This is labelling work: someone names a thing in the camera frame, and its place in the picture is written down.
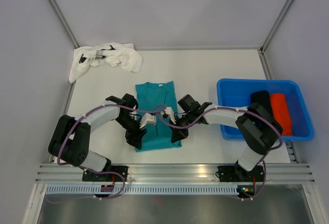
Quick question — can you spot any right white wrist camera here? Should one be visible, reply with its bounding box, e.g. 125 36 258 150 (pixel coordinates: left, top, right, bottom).
161 107 176 124

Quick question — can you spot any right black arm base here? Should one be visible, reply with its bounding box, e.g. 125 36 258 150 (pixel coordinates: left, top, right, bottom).
215 164 265 183

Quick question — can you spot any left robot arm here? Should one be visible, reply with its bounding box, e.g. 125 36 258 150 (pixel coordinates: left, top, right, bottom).
48 94 147 181

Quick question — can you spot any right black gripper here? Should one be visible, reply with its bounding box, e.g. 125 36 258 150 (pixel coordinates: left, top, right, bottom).
169 111 195 143

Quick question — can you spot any teal t-shirt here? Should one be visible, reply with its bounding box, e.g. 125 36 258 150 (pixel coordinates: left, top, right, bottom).
135 81 182 152

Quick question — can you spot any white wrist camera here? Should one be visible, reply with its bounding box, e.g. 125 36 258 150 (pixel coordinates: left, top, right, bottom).
140 113 157 128
161 107 176 124

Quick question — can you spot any white slotted cable duct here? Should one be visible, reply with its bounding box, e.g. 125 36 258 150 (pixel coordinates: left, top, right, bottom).
46 184 238 195

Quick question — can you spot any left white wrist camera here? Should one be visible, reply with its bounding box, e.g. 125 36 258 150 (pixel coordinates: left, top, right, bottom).
140 113 157 128

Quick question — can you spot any rolled black t-shirt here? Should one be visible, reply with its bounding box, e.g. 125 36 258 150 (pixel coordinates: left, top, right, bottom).
250 90 272 114

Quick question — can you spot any right aluminium frame post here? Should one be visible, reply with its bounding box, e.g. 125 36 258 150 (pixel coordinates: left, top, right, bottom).
260 0 295 54

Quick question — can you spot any blue plastic bin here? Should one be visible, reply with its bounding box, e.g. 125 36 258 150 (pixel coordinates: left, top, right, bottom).
216 79 314 142

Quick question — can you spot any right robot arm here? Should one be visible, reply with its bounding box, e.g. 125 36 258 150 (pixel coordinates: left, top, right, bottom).
165 95 283 180

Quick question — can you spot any aluminium mounting rail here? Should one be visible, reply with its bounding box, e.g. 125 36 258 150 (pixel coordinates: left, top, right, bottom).
34 163 315 184

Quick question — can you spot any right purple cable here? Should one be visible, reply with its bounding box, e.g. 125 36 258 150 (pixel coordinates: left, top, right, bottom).
157 106 283 201

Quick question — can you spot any left aluminium frame post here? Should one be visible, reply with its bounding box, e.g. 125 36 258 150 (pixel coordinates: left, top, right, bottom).
47 0 80 49

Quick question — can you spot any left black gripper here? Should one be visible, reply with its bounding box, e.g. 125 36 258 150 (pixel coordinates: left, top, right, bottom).
114 114 147 151

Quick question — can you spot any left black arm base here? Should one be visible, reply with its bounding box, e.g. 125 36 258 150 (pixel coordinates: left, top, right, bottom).
82 165 129 182

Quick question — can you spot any white t-shirt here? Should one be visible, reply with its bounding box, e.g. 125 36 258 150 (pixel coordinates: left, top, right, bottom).
68 42 143 84

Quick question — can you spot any aluminium frame post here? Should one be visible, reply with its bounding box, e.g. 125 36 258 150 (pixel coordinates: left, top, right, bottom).
47 0 80 49
260 0 295 54

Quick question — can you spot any rolled orange t-shirt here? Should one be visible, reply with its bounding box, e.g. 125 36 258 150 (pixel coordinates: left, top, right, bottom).
270 93 293 136

